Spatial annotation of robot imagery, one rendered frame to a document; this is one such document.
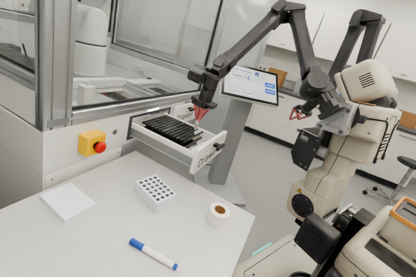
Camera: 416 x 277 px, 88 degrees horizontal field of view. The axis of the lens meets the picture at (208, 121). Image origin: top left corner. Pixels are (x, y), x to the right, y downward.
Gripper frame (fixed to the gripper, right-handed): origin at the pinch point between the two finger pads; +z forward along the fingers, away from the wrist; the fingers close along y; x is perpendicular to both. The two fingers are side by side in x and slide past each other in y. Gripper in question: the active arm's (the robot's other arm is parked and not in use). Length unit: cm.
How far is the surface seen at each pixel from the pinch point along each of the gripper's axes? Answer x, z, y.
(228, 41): -163, -33, 61
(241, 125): -102, 28, -1
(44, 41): 47, -19, 26
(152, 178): 25.4, 17.7, -1.3
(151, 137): 13.2, 11.2, 11.3
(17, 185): 47, 34, 36
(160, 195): 30.3, 17.0, -8.6
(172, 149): 13.7, 10.6, 0.6
